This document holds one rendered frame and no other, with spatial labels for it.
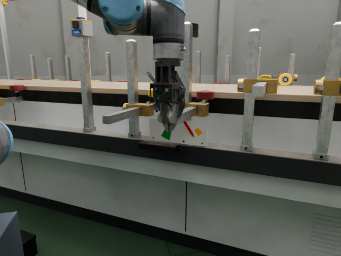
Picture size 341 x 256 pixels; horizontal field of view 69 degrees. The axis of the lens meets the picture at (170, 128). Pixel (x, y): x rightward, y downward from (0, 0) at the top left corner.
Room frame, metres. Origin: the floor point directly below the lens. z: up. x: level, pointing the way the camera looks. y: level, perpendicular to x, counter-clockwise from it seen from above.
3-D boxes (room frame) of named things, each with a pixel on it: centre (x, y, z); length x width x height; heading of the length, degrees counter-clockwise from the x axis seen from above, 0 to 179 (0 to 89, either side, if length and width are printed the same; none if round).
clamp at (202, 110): (1.02, -0.09, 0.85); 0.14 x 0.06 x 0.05; 68
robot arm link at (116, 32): (0.73, 0.12, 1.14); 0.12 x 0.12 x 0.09; 7
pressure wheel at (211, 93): (1.15, -0.16, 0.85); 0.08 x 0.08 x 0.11
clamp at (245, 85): (0.92, -0.32, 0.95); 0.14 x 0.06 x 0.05; 68
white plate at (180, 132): (1.01, -0.03, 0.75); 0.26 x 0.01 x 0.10; 68
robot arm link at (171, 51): (0.75, 0.00, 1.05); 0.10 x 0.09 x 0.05; 67
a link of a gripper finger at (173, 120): (0.73, 0.00, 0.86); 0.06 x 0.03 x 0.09; 157
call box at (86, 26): (1.22, 0.41, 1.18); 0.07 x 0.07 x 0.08; 68
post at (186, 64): (1.02, -0.06, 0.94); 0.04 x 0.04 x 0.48; 68
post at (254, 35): (0.93, -0.30, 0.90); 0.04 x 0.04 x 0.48; 68
